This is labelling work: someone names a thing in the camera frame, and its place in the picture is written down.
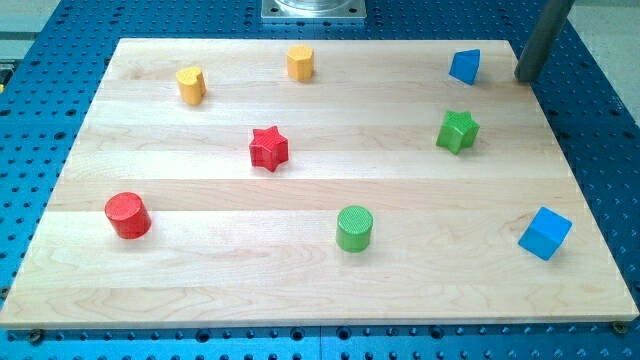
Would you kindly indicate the blue triangular prism block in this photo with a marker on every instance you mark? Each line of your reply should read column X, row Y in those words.
column 465, row 65

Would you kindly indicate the yellow octagonal block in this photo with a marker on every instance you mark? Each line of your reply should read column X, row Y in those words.
column 300, row 62

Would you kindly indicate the blue cube block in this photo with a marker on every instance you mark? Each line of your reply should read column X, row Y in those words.
column 545, row 233

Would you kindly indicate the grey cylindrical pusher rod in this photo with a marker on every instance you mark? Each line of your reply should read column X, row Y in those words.
column 537, row 50

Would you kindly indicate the red cylinder block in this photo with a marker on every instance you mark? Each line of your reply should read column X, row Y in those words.
column 128, row 215

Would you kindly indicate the red star block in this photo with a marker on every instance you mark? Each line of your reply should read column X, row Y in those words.
column 268, row 148

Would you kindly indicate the yellow heart block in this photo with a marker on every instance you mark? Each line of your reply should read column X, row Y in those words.
column 191, row 84

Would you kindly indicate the green cylinder block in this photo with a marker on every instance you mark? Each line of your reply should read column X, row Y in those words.
column 354, row 227

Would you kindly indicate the blue perforated table plate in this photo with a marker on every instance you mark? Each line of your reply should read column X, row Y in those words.
column 51, row 90

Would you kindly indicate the wooden board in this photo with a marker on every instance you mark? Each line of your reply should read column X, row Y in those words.
column 233, row 245

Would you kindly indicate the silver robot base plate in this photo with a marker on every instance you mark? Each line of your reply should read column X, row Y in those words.
column 276, row 10

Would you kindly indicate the green star block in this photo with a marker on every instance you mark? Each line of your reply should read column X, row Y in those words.
column 458, row 131

